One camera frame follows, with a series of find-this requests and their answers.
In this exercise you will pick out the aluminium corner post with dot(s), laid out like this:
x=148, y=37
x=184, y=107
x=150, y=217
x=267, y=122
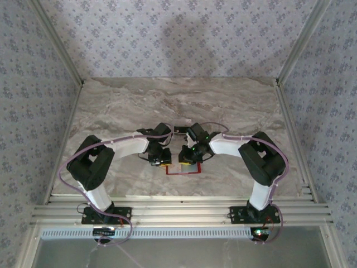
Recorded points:
x=304, y=42
x=58, y=44

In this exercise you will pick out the white pink patterned card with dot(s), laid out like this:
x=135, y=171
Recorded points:
x=174, y=168

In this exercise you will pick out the left aluminium table rail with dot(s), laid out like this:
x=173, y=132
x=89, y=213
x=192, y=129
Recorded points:
x=62, y=145

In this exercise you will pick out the grey metal panel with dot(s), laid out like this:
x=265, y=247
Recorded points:
x=195, y=254

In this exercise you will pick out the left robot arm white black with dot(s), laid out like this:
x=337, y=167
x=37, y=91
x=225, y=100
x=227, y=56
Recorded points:
x=92, y=167

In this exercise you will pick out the aluminium table rail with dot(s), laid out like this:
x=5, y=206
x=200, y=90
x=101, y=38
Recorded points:
x=295, y=125
x=62, y=145

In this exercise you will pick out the right aluminium corner post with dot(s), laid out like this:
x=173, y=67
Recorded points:
x=304, y=42

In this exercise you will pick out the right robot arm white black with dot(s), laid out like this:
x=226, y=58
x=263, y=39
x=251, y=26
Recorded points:
x=262, y=164

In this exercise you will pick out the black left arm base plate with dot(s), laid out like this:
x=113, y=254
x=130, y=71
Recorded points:
x=122, y=213

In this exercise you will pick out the red card holder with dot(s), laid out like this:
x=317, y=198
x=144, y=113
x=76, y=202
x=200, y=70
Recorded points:
x=193, y=168

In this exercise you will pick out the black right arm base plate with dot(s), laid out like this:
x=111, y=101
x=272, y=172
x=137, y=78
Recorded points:
x=237, y=214

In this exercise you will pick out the left black controller board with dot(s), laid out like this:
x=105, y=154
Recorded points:
x=104, y=231

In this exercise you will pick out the aluminium front rail bed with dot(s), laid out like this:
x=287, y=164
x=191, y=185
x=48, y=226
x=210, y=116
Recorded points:
x=181, y=212

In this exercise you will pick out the left aluminium corner post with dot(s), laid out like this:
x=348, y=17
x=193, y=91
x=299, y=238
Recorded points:
x=58, y=44

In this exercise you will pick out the right controller board green light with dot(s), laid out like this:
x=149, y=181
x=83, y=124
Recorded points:
x=260, y=232

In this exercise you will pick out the right aluminium table rail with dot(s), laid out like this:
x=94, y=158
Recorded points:
x=295, y=125

